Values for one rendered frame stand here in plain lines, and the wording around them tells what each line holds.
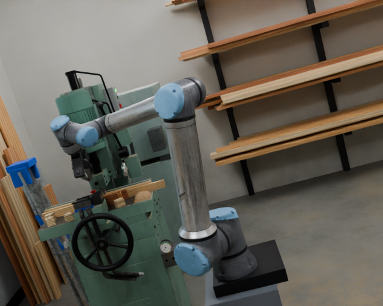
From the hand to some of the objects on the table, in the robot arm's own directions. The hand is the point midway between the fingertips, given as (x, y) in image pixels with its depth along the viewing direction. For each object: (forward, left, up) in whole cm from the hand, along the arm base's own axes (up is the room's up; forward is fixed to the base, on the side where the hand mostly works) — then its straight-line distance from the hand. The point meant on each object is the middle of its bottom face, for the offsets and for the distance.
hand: (89, 180), depth 223 cm
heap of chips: (-21, -8, -18) cm, 29 cm away
